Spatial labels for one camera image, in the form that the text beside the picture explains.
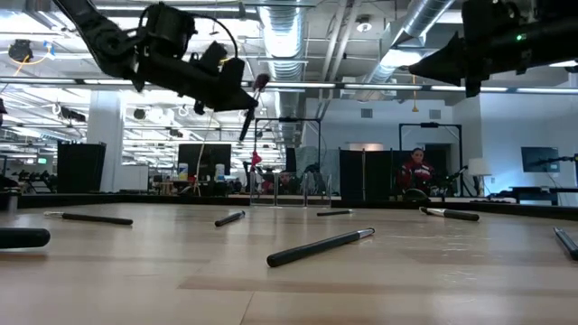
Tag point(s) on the black desk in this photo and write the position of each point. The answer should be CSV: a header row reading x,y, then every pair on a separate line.
x,y
542,189

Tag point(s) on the black folding partition screen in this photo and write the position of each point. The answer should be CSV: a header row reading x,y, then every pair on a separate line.
x,y
352,176

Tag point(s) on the clear acrylic organizer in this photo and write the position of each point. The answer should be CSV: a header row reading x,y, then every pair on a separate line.
x,y
275,194

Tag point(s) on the black rectangular stand frame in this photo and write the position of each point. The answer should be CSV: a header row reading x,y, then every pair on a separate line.
x,y
429,124

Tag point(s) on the black partition panel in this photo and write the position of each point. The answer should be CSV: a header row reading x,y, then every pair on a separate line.
x,y
81,167

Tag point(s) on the large dark display screen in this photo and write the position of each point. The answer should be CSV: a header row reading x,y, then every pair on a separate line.
x,y
203,158

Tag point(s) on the black ceiling camera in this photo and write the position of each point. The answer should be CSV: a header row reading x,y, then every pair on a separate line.
x,y
20,49

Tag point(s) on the white wipes canister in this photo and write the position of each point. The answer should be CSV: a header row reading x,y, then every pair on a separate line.
x,y
220,172
183,171

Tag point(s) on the round ceiling sensor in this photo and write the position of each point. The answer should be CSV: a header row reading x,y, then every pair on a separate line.
x,y
364,25

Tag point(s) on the white pillar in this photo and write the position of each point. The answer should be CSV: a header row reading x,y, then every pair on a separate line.
x,y
105,144

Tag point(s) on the white shade lamp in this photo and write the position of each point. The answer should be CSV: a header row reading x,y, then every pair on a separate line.
x,y
478,167

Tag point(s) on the person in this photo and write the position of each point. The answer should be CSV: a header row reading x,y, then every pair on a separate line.
x,y
417,173
285,180

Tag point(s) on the red hanging object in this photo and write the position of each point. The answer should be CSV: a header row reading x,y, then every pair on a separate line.
x,y
256,160

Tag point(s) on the short black pen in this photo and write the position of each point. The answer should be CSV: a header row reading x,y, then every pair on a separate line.
x,y
229,218

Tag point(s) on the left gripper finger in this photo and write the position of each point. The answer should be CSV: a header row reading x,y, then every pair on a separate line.
x,y
237,90

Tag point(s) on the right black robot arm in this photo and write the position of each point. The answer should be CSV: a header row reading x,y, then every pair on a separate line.
x,y
551,40

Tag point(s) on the long ceiling light strip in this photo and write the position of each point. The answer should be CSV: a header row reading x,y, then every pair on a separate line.
x,y
384,87

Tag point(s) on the black desk lamp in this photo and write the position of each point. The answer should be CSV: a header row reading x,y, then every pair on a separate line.
x,y
22,238

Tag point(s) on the long black pen silver tip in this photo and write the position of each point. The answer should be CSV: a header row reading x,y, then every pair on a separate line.
x,y
316,247

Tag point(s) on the thin black pencil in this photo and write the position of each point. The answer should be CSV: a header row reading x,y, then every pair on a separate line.
x,y
334,212

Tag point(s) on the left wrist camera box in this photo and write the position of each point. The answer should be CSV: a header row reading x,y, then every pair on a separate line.
x,y
212,56

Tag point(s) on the black aluminium table frame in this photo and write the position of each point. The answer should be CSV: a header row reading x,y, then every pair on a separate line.
x,y
135,199

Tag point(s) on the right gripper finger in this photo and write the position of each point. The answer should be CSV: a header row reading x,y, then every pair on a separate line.
x,y
451,74
447,56

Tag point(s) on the silver ventilation duct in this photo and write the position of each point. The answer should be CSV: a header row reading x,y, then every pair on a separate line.
x,y
282,40
424,18

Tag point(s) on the wall-mounted dark monitor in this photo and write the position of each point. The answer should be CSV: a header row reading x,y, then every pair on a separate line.
x,y
539,159

